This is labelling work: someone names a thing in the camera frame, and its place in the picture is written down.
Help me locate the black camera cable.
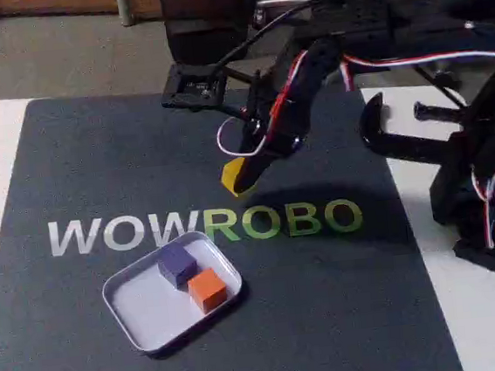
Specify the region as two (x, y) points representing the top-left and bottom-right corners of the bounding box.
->
(206, 0), (333, 74)

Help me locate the black box on floor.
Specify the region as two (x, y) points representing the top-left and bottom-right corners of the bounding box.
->
(164, 12), (251, 69)

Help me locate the yellow cube block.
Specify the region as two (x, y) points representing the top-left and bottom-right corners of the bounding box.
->
(218, 155), (259, 200)

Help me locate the white looped servo wire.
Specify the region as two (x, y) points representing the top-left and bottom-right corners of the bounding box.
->
(215, 113), (272, 160)

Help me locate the orange cube block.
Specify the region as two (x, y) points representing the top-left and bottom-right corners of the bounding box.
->
(185, 265), (230, 317)

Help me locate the grey metal furniture leg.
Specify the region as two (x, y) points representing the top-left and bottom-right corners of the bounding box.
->
(115, 0), (136, 29)

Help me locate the black square camera board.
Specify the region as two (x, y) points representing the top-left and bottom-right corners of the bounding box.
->
(157, 58), (231, 115)

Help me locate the black table clamp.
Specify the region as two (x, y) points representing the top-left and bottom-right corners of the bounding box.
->
(354, 84), (472, 172)

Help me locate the pale metal rectangular tray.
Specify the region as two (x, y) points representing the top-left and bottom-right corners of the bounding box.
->
(97, 227), (250, 356)

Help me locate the black WOWROBO printed mat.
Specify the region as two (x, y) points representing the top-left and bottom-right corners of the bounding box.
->
(0, 60), (466, 371)

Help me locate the purple cube block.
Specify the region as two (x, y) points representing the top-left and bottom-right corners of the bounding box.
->
(155, 242), (200, 291)

